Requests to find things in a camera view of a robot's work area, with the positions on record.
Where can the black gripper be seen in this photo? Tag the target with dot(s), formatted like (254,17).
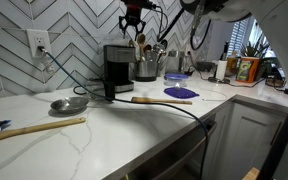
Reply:
(133,15)

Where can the black steel coffee machine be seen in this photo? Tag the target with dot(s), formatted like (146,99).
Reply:
(117,66)

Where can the wooden spoon in holder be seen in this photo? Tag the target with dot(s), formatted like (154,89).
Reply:
(141,40)

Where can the metal spoon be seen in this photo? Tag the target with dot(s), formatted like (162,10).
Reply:
(156,48)

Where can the black ladle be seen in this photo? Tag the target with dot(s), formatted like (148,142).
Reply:
(164,43)

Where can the steel utensil holder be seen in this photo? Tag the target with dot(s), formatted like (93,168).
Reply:
(146,70)

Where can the glass electric kettle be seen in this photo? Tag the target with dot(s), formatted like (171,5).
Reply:
(174,61)

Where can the blue lidded plastic container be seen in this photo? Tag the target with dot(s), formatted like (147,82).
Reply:
(175,78)

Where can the black power adapter block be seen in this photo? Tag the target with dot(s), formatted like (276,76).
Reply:
(109,90)

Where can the wooden spatula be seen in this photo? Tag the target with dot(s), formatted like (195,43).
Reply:
(160,100)

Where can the purple plastic plate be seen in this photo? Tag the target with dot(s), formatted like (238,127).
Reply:
(180,93)

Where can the clear plug charger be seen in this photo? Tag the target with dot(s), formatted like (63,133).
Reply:
(47,64)

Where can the white paper towel roll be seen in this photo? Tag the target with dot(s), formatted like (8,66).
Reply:
(221,69)

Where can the black round stand base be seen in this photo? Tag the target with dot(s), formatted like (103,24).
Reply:
(219,80)

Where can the white window blinds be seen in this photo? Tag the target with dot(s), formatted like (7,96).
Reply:
(239,33)

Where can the brown jar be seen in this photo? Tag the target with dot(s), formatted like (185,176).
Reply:
(232,65)

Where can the orange drink mix canister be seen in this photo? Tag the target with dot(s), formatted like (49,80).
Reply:
(247,69)

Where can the green potted plant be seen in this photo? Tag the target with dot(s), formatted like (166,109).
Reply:
(254,49)

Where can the steel dishwasher front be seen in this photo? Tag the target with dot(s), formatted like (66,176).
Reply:
(170,150)

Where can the long wooden spoon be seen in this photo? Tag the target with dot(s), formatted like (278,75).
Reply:
(34,128)

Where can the grey cabinet door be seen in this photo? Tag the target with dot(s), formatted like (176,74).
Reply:
(247,140)

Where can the wooden block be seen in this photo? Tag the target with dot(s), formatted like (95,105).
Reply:
(251,174)

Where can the white wall outlet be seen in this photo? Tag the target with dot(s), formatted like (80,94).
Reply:
(37,40)

